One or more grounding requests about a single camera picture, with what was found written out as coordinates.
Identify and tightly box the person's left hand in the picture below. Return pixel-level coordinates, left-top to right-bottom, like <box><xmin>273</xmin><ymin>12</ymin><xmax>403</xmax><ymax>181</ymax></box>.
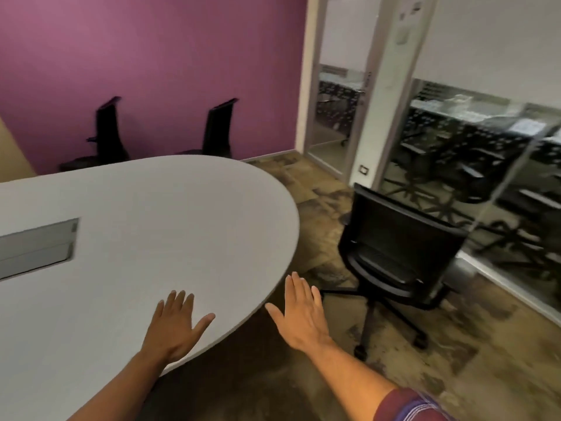
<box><xmin>140</xmin><ymin>290</ymin><xmax>216</xmax><ymax>365</ymax></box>

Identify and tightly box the person's right hand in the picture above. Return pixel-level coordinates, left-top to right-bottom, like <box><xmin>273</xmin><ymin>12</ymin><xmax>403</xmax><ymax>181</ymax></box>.
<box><xmin>264</xmin><ymin>272</ymin><xmax>334</xmax><ymax>353</ymax></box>

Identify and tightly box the person's right forearm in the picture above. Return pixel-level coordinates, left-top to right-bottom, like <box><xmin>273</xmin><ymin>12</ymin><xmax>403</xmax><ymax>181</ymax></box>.
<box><xmin>303</xmin><ymin>337</ymin><xmax>401</xmax><ymax>421</ymax></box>

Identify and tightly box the person's left forearm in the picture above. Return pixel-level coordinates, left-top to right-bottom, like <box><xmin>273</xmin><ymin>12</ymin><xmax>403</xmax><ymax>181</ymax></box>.
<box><xmin>68</xmin><ymin>350</ymin><xmax>170</xmax><ymax>421</ymax></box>

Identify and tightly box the black mesh office chair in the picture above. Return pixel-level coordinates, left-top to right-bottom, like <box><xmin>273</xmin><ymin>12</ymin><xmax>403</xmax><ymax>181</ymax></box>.
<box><xmin>320</xmin><ymin>183</ymin><xmax>476</xmax><ymax>362</ymax></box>

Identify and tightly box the maroon plaid shirt sleeve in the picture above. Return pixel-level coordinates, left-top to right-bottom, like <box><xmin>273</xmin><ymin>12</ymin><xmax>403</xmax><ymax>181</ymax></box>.
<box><xmin>373</xmin><ymin>387</ymin><xmax>456</xmax><ymax>421</ymax></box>

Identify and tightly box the black high-back office chair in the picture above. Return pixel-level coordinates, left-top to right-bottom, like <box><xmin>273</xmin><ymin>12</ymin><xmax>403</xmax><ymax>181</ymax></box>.
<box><xmin>175</xmin><ymin>98</ymin><xmax>239</xmax><ymax>159</ymax></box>
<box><xmin>59</xmin><ymin>96</ymin><xmax>131</xmax><ymax>172</ymax></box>

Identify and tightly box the row of black office chairs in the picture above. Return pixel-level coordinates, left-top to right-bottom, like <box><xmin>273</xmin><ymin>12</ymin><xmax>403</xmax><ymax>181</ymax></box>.
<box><xmin>386</xmin><ymin>122</ymin><xmax>561</xmax><ymax>281</ymax></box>

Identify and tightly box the white pillar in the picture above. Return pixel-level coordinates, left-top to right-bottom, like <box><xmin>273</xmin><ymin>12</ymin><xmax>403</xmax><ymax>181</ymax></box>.
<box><xmin>344</xmin><ymin>0</ymin><xmax>439</xmax><ymax>189</ymax></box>

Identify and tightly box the long white office desk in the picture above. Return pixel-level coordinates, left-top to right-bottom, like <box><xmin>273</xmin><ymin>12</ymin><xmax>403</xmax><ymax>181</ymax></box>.
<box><xmin>408</xmin><ymin>94</ymin><xmax>561</xmax><ymax>147</ymax></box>

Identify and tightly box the glass door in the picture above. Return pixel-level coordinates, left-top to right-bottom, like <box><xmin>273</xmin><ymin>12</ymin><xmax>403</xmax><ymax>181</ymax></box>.
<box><xmin>304</xmin><ymin>0</ymin><xmax>383</xmax><ymax>177</ymax></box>

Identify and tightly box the grey table cable hatch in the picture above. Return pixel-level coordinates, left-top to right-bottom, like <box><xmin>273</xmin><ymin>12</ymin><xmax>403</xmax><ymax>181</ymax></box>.
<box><xmin>0</xmin><ymin>218</ymin><xmax>80</xmax><ymax>281</ymax></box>

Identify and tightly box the glass partition wall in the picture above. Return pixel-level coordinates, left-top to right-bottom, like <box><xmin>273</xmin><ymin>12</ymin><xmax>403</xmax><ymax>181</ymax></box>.
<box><xmin>380</xmin><ymin>0</ymin><xmax>561</xmax><ymax>326</ymax></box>

